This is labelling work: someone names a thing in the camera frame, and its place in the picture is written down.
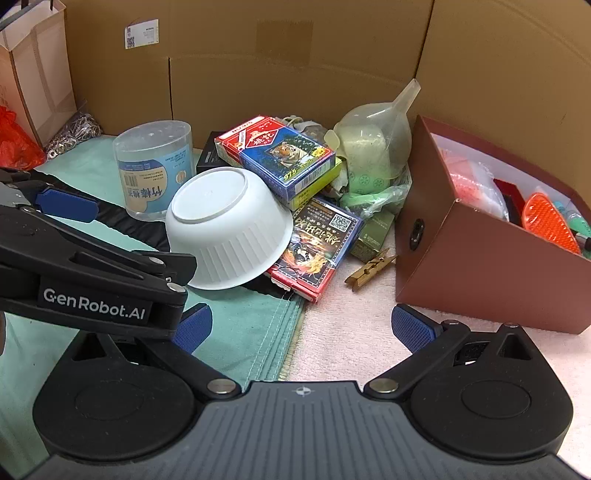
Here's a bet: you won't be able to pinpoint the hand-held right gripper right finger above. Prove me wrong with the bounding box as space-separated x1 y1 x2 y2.
392 304 539 400

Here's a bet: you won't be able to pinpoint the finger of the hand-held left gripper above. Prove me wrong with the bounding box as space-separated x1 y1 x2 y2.
134 251 198 292
0 168 99 223

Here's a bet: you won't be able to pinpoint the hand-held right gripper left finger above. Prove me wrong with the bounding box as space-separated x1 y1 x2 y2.
69 302 243 398

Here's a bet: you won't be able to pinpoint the white plastic bowl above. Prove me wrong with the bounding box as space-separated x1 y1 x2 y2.
165 167 294 291

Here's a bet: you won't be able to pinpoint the brown cardboard storage box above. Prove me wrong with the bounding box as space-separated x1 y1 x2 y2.
394 115 591 334

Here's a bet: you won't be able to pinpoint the blue tiger playing card box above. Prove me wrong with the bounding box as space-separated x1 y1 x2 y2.
215 115 343 204

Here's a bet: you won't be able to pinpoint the clear cotton swab container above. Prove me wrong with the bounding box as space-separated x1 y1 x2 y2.
113 120 195 220

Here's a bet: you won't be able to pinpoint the clear bag of small items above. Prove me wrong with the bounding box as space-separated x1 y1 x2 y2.
281 115 334 139

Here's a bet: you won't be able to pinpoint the teal cloth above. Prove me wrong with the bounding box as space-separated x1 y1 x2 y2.
0 136 305 462

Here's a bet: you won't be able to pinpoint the wooden clothespin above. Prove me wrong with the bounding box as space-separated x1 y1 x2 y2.
345 248 398 292

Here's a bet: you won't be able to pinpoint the pile of metal rings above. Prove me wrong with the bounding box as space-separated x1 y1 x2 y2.
44 111 103 161

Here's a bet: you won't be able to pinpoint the red plastic bag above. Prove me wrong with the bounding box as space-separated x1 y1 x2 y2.
0 106 47 169

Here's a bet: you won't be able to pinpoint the olive green small box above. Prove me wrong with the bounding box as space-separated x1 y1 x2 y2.
351 210 395 262

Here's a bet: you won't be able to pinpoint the black box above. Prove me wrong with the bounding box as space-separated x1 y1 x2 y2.
196 131 232 175

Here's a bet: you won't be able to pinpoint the dark playing card box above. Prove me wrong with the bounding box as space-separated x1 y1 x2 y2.
265 196 363 304

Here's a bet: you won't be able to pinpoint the brown paper bag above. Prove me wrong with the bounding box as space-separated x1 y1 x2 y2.
0 0 78 148

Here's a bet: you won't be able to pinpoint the plastic bag of green packets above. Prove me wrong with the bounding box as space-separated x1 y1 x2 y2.
339 124 413 220

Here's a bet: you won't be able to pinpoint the clear bag of pink mesh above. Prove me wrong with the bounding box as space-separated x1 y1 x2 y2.
438 147 509 220

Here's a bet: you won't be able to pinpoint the small red box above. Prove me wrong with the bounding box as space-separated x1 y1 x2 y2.
494 180 527 227

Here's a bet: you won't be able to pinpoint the orange plastic brush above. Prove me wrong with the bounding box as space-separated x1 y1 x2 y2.
523 193 583 256

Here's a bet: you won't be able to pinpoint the teal marker pens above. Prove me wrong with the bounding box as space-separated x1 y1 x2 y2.
554 200 591 259

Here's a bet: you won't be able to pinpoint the translucent plastic funnel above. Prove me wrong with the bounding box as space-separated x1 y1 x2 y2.
335 78 422 181

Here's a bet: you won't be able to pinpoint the brown cardboard enclosure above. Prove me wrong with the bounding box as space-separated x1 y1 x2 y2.
62 0 591 197

